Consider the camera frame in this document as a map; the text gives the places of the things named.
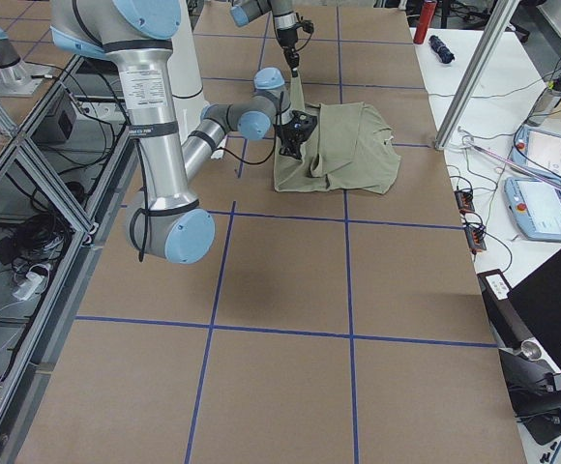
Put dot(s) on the olive green long-sleeve shirt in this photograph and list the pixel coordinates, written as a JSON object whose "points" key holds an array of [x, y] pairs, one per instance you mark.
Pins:
{"points": [[351, 148]]}

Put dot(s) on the lower teach pendant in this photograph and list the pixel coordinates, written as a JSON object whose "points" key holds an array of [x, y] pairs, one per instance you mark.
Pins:
{"points": [[536, 208]]}

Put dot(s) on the white power strip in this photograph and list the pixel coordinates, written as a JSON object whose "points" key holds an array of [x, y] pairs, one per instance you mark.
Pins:
{"points": [[36, 277]]}

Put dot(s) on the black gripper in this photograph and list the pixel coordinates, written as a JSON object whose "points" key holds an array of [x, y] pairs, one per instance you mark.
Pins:
{"points": [[288, 45], [288, 138]]}

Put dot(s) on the orange black electronics board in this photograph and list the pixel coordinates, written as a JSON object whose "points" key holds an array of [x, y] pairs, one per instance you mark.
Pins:
{"points": [[464, 199]]}

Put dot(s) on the red bottle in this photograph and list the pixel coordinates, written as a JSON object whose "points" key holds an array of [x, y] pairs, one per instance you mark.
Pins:
{"points": [[425, 18]]}

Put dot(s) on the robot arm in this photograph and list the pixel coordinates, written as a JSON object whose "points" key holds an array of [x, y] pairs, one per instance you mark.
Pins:
{"points": [[285, 21], [136, 36]]}

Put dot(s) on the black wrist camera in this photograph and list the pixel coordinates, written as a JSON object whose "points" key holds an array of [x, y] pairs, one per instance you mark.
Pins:
{"points": [[306, 25]]}

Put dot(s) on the aluminium frame post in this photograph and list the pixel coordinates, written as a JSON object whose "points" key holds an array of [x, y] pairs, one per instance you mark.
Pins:
{"points": [[499, 19]]}

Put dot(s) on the upper teach pendant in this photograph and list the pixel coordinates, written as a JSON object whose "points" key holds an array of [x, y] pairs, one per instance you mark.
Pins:
{"points": [[538, 150]]}

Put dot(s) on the grey water bottle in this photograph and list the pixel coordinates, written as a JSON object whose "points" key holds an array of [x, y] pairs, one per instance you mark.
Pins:
{"points": [[546, 102]]}

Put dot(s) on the dark blue folded umbrella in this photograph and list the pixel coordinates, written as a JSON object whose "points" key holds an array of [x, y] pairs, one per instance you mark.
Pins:
{"points": [[443, 53]]}

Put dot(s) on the black control box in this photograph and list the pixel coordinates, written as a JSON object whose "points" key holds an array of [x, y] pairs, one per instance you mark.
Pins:
{"points": [[58, 123]]}

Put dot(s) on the aluminium frame rack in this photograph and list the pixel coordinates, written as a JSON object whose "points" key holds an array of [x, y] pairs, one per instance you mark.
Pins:
{"points": [[57, 205]]}

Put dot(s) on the black box white label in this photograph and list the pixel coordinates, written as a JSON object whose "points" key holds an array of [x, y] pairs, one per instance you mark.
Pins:
{"points": [[511, 330]]}

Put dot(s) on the teach pendant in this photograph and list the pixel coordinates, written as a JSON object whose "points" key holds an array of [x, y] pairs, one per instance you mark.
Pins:
{"points": [[538, 150], [536, 208]]}

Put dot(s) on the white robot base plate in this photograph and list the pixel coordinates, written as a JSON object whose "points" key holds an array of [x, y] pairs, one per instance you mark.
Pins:
{"points": [[219, 152]]}

